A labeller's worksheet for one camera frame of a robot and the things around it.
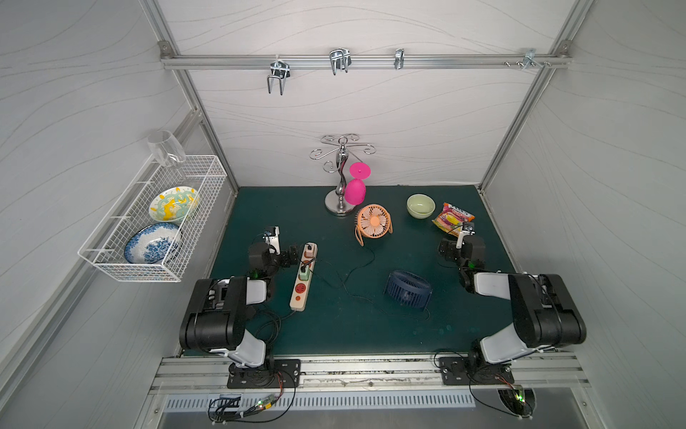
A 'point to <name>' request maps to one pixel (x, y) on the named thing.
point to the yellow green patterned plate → (174, 204)
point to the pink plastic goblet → (355, 189)
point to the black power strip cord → (279, 320)
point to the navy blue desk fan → (408, 288)
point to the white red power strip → (299, 294)
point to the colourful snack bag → (451, 219)
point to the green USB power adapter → (305, 275)
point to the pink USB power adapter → (309, 253)
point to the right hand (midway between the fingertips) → (461, 239)
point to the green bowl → (420, 206)
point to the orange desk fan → (372, 221)
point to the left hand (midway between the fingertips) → (285, 243)
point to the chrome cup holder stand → (337, 205)
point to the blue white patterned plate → (153, 243)
